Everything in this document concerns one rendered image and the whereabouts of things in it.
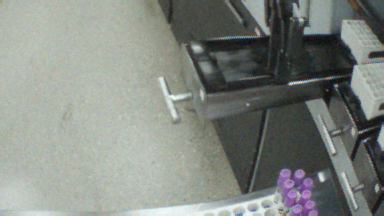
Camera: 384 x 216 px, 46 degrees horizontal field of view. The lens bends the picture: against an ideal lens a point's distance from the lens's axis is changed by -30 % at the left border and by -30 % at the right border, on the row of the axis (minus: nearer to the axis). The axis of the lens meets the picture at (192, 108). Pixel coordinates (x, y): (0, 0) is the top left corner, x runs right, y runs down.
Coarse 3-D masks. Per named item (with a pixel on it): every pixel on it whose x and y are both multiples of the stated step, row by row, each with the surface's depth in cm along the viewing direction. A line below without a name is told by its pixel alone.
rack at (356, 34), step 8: (344, 24) 104; (352, 24) 104; (360, 24) 106; (344, 32) 105; (352, 32) 101; (360, 32) 103; (368, 32) 103; (344, 40) 106; (352, 40) 102; (360, 40) 100; (368, 40) 100; (376, 40) 102; (352, 48) 103; (360, 48) 99; (368, 48) 99; (376, 48) 99; (360, 56) 100; (368, 56) 105; (376, 56) 106; (360, 64) 101
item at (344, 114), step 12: (336, 84) 97; (348, 84) 96; (336, 96) 96; (348, 96) 93; (336, 108) 97; (348, 108) 92; (360, 108) 91; (336, 120) 98; (348, 120) 92; (360, 120) 89; (372, 120) 89; (324, 132) 96; (336, 132) 95; (348, 132) 92; (360, 132) 88; (372, 132) 90; (348, 144) 93; (348, 156) 93
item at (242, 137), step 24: (192, 0) 185; (216, 0) 160; (240, 0) 141; (192, 24) 191; (216, 24) 165; (240, 24) 145; (264, 24) 128; (216, 120) 183; (240, 120) 161; (264, 120) 145; (240, 144) 164; (240, 168) 166
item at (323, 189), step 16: (320, 176) 79; (256, 192) 77; (272, 192) 77; (320, 192) 77; (336, 192) 76; (160, 208) 75; (176, 208) 75; (192, 208) 75; (208, 208) 75; (320, 208) 74; (336, 208) 74
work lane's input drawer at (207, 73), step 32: (192, 64) 98; (224, 64) 99; (256, 64) 99; (320, 64) 101; (352, 64) 102; (192, 96) 101; (224, 96) 94; (256, 96) 96; (288, 96) 98; (320, 96) 101
